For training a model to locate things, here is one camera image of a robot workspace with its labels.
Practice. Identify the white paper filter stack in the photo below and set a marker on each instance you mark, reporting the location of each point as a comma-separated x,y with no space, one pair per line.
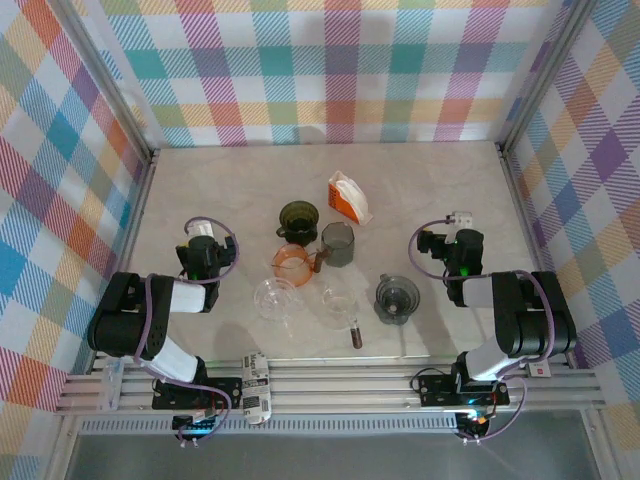
352,200

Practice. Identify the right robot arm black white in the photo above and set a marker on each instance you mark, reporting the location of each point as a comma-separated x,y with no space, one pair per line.
530,330

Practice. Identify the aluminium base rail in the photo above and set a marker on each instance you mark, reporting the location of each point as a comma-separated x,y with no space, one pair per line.
350,385

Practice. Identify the aluminium frame post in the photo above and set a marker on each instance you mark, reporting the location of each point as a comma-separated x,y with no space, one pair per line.
107,85
545,75

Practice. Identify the dark green coffee dripper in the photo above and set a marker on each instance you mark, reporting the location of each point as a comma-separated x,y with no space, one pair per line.
299,216

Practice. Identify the clear acrylic bracket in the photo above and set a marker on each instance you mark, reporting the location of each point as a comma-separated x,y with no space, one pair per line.
112,385

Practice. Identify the aluminium table side rail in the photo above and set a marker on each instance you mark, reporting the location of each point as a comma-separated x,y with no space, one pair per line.
520,200
142,210

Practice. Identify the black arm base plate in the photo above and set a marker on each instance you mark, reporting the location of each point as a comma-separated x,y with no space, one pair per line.
435,390
227,392

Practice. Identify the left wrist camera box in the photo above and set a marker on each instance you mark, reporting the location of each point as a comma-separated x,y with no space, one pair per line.
201,230

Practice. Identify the clear glass coffee dripper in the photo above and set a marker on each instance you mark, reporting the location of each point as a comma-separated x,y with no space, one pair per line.
275,300

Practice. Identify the orange coffee dripper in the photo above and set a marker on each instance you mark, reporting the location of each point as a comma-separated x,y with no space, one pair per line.
295,265

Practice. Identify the smoky grey coffee dripper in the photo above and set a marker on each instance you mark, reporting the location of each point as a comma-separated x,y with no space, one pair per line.
397,299

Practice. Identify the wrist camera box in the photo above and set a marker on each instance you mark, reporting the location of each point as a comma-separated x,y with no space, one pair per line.
461,219
201,230

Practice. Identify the orange white filter box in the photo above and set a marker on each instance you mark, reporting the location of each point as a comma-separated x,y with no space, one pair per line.
334,196

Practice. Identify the newsprint wrapped roll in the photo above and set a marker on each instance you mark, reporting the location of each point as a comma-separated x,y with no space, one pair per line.
256,390

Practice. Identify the small white label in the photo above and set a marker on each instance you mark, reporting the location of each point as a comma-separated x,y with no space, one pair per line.
540,370

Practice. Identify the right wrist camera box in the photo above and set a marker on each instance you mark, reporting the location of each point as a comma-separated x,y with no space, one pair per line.
461,219

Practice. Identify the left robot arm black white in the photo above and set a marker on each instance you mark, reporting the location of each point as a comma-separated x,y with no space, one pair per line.
120,330

